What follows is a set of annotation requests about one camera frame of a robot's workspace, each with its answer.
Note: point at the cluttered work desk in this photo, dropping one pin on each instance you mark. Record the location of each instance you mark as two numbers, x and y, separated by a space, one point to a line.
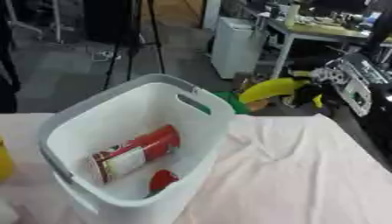
316 30

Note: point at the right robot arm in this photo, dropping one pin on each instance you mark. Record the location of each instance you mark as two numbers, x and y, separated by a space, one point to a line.
375 96

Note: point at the yellow toy banana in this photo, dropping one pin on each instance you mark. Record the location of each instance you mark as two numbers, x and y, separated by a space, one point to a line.
270 87

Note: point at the red cylindrical snack can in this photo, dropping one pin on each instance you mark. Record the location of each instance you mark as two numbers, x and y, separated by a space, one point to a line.
135 153

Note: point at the white plastic basket grey rim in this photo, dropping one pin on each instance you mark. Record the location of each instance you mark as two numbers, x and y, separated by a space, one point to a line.
153 99

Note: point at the yellow rounded object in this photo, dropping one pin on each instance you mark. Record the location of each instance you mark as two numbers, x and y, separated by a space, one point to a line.
4 163

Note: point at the green object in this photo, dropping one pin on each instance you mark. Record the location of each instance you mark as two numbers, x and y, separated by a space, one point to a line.
232 102

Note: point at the small red round object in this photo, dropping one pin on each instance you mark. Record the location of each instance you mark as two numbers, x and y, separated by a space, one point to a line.
162 179

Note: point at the black tripod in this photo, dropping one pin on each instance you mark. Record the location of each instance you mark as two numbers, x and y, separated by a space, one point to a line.
131 35

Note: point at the orange round object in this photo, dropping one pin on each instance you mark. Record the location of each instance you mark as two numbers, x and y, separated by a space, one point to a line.
256 105

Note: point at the white cabinet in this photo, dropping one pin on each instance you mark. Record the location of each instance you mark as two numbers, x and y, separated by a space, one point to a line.
235 46

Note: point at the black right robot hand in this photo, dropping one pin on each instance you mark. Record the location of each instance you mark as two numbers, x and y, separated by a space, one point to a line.
307 93

